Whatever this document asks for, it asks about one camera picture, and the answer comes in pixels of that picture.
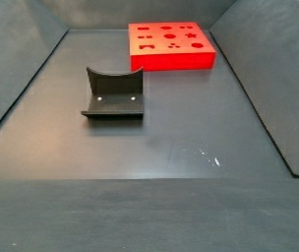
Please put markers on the red shape-sorter block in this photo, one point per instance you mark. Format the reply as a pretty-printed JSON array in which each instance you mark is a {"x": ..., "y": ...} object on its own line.
[{"x": 170, "y": 46}]

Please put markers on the black curved holder bracket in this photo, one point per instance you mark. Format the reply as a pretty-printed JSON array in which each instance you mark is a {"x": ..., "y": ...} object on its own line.
[{"x": 118, "y": 95}]

